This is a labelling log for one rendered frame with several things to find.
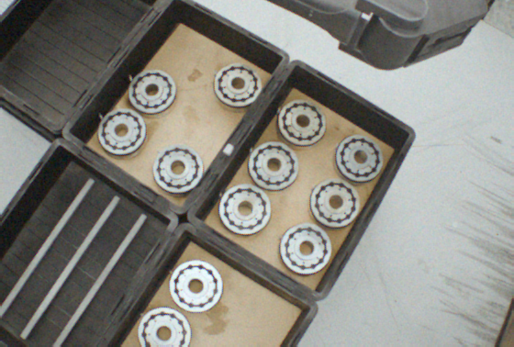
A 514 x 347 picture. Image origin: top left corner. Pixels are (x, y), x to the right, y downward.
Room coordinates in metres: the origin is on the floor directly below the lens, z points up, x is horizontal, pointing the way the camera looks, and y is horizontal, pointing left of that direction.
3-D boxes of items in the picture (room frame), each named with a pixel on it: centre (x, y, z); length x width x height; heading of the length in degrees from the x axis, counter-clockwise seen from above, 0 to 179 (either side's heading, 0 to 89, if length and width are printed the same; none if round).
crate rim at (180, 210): (0.43, 0.17, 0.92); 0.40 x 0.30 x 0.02; 158
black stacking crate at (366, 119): (0.32, -0.11, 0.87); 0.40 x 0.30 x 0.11; 158
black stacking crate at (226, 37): (0.43, 0.17, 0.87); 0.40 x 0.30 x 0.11; 158
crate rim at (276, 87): (0.32, -0.11, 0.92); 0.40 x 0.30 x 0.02; 158
